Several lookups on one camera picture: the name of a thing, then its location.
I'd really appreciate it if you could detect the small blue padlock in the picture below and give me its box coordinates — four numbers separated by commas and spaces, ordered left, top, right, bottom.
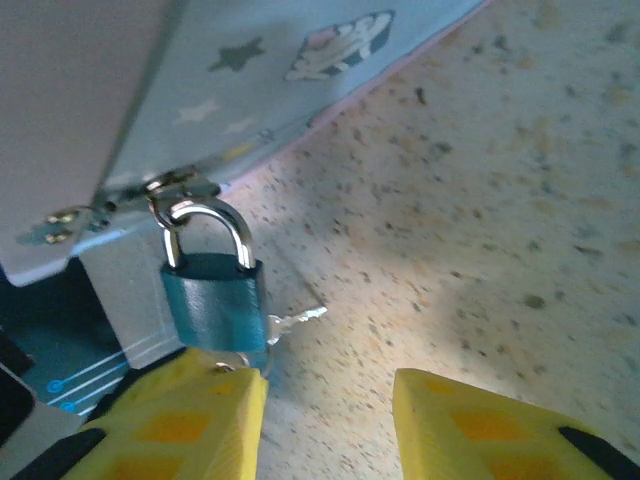
148, 196, 272, 374

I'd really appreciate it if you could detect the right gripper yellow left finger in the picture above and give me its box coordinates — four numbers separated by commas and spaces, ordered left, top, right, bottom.
9, 347, 270, 480

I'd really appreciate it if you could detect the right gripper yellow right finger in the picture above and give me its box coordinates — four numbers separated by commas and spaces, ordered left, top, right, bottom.
392, 368, 640, 480

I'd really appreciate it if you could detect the cartoon printed tin box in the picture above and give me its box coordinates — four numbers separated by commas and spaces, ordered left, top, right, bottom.
0, 0, 489, 289

